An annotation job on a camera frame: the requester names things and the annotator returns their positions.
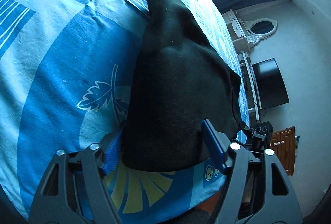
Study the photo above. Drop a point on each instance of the white vanity dresser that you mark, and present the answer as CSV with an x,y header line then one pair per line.
x,y
238,30

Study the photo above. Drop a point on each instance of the brown wooden cabinet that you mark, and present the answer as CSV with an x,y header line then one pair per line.
x,y
283,146

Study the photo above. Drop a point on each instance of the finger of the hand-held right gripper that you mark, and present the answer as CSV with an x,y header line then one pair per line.
x,y
247,132

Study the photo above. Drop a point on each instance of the black flat television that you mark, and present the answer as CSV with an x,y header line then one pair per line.
x,y
270,83

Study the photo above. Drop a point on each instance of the black pants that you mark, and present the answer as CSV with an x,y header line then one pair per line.
x,y
175,89

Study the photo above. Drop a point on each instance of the blue patterned bed sheet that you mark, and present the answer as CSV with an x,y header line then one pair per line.
x,y
64,58

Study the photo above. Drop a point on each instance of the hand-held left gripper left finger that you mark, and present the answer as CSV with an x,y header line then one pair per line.
x,y
112,153

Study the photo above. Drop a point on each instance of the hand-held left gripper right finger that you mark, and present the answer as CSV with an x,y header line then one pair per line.
x,y
213,143

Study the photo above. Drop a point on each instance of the oval white-framed mirror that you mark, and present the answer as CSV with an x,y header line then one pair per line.
x,y
261,28

